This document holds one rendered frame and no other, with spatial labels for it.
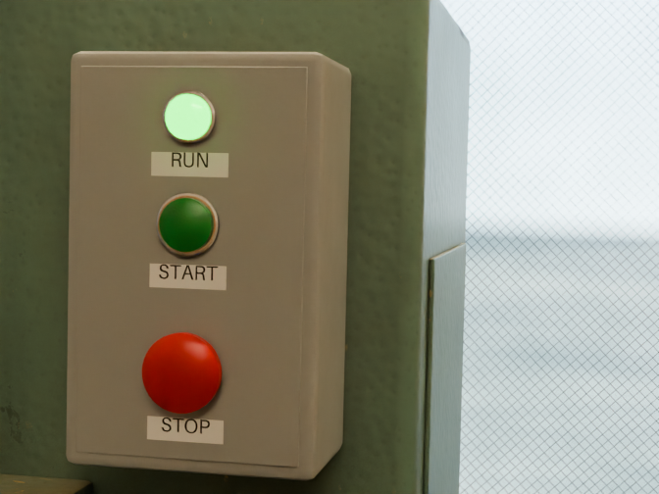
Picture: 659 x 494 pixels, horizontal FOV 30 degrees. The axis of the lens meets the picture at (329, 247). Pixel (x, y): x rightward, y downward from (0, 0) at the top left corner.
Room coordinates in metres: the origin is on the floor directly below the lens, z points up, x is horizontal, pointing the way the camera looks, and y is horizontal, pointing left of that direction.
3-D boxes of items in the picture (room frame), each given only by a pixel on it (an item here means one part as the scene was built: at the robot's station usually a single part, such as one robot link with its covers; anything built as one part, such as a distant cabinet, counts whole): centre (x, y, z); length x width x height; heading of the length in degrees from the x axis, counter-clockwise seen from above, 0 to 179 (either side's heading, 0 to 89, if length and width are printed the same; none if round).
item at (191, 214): (0.46, 0.05, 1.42); 0.02 x 0.01 x 0.02; 79
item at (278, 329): (0.49, 0.05, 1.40); 0.10 x 0.06 x 0.16; 79
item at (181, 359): (0.45, 0.05, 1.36); 0.03 x 0.01 x 0.03; 79
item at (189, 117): (0.46, 0.05, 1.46); 0.02 x 0.01 x 0.02; 79
